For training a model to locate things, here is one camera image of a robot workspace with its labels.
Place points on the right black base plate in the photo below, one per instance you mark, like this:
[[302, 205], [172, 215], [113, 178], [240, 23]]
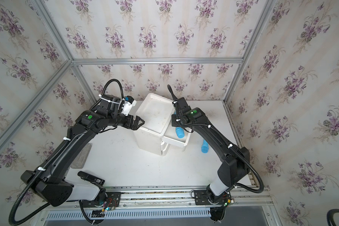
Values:
[[205, 197]]

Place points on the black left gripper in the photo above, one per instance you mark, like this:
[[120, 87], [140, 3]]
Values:
[[129, 125]]

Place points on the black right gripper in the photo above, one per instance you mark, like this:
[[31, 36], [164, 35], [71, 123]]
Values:
[[174, 123]]

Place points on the white slotted cable duct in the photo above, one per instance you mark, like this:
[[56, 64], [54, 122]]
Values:
[[130, 214]]

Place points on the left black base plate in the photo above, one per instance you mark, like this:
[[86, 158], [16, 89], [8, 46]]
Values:
[[107, 201]]

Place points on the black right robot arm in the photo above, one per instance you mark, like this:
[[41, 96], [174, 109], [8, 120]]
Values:
[[235, 161]]

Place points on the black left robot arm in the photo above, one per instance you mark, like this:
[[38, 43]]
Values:
[[48, 179]]

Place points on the white bottom drawer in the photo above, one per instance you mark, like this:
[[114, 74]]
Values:
[[164, 148]]

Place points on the aluminium mounting rail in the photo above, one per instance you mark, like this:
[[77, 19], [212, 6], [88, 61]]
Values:
[[149, 197]]

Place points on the white plastic drawer cabinet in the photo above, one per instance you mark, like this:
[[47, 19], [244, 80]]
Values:
[[156, 111]]

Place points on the black chair part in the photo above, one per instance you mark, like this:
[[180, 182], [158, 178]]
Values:
[[332, 216]]

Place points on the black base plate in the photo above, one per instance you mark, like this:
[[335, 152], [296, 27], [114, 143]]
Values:
[[205, 197], [107, 201]]

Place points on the grey cloth mat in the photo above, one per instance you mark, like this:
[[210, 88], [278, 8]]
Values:
[[80, 160]]

